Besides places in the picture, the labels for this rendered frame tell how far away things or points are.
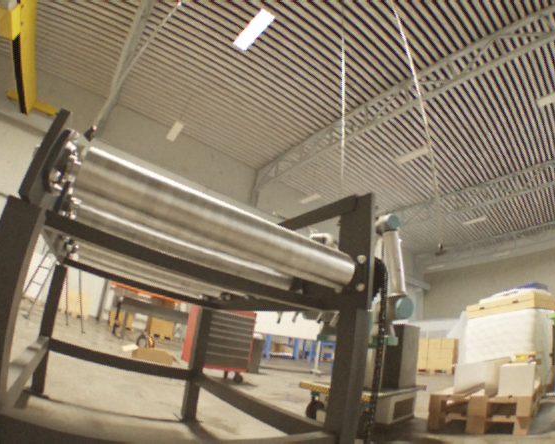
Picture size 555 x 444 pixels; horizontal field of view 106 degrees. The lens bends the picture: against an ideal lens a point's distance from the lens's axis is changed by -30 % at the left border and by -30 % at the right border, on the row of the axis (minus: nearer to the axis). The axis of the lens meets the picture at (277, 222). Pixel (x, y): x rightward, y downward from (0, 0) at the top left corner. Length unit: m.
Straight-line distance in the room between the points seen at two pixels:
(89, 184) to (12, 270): 0.23
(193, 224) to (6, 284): 0.41
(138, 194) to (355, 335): 0.71
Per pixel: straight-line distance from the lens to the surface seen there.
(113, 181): 0.63
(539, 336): 4.02
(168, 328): 10.58
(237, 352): 3.74
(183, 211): 0.64
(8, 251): 0.61
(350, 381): 0.95
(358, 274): 0.97
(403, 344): 2.46
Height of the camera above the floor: 0.61
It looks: 23 degrees up
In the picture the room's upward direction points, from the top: 9 degrees clockwise
